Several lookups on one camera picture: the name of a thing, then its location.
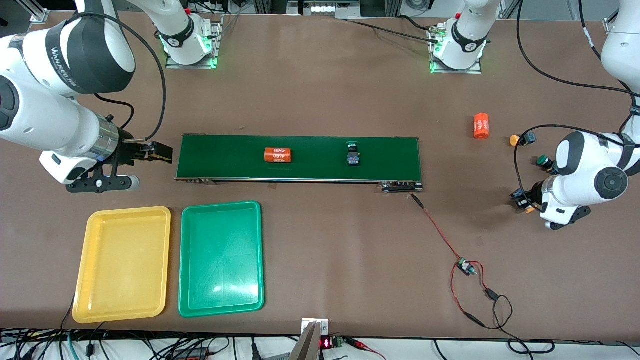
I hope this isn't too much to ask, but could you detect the metal device with light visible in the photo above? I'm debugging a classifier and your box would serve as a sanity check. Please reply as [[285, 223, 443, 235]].
[[286, 0, 362, 21]]

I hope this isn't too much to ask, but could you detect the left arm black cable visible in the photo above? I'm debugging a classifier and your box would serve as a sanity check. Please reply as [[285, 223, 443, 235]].
[[515, 0, 640, 201]]

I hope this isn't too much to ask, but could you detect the yellow mushroom push button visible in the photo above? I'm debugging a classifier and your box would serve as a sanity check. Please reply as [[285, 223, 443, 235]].
[[510, 189, 538, 215], [509, 131, 538, 148]]

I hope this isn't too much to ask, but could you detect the yellow plastic tray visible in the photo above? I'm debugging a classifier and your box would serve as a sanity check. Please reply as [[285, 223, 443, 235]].
[[72, 206, 172, 324]]

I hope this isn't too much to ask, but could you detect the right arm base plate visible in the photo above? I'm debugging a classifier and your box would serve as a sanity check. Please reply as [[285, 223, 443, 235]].
[[165, 15, 223, 70]]

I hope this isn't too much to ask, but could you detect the orange printed cylinder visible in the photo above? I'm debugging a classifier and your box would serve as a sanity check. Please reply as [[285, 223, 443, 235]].
[[473, 113, 491, 140], [264, 147, 293, 164]]

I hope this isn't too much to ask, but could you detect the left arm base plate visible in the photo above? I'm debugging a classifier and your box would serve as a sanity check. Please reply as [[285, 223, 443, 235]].
[[428, 25, 484, 75]]

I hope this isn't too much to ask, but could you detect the green conveyor belt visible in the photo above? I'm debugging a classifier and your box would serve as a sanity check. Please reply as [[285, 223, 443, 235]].
[[175, 134, 425, 194]]

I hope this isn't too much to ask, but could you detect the grey metal bar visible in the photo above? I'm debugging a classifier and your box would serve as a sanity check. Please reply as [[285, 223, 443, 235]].
[[288, 322, 323, 360]]

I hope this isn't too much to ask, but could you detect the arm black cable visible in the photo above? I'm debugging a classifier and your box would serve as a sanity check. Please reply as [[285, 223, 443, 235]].
[[515, 0, 640, 201], [64, 12, 167, 143]]

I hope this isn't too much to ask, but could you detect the silver mounting bracket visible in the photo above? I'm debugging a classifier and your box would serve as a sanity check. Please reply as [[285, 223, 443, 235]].
[[301, 317, 330, 337]]

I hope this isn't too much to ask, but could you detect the red alligator clip lead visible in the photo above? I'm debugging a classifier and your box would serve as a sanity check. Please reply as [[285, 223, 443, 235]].
[[345, 337, 388, 360]]

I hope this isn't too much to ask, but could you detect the black table cable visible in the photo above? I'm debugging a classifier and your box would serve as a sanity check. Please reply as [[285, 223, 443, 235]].
[[345, 15, 443, 46]]

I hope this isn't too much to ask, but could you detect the red black power cable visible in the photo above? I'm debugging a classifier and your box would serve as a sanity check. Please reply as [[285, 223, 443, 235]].
[[450, 260, 556, 357]]

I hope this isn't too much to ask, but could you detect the thin black cable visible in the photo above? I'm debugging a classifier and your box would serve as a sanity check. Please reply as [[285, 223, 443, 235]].
[[60, 294, 77, 332]]

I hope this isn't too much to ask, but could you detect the green plastic tray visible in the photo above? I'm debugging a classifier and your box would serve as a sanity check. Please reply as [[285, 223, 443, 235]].
[[178, 200, 265, 319]]

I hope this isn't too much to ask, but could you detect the aluminium frame extrusion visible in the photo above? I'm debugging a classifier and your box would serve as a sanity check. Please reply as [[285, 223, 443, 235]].
[[22, 0, 50, 24]]

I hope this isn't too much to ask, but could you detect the red black motor cable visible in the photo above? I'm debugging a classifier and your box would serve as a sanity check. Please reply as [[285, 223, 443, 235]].
[[411, 194, 463, 263]]

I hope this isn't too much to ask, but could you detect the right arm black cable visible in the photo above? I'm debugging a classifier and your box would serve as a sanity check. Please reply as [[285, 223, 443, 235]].
[[64, 12, 167, 143]]

